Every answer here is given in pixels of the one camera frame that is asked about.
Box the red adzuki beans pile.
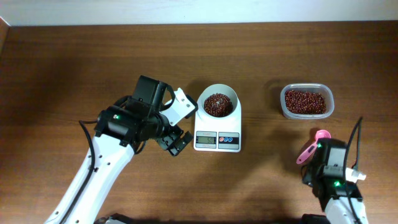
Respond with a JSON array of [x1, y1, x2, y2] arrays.
[[285, 90, 326, 114]]

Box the pink measuring scoop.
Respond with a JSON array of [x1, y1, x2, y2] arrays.
[[296, 129, 331, 164]]

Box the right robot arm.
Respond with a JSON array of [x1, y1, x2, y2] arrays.
[[302, 138, 369, 224]]

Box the beans in white bowl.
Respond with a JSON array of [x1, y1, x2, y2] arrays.
[[204, 93, 233, 118]]

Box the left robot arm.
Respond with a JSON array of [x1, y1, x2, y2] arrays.
[[46, 76, 198, 223]]

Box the white round bowl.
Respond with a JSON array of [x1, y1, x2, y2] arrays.
[[198, 84, 239, 119]]

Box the white digital kitchen scale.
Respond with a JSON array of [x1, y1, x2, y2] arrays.
[[193, 99, 242, 152]]

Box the black cable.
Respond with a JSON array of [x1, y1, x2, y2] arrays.
[[341, 116, 364, 224], [58, 119, 98, 224]]

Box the left black cable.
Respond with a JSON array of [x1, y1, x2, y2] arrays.
[[58, 119, 98, 224]]

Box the right black cable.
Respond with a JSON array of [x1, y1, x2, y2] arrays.
[[341, 116, 364, 224]]

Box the clear plastic bean container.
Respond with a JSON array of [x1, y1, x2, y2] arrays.
[[280, 83, 335, 119]]

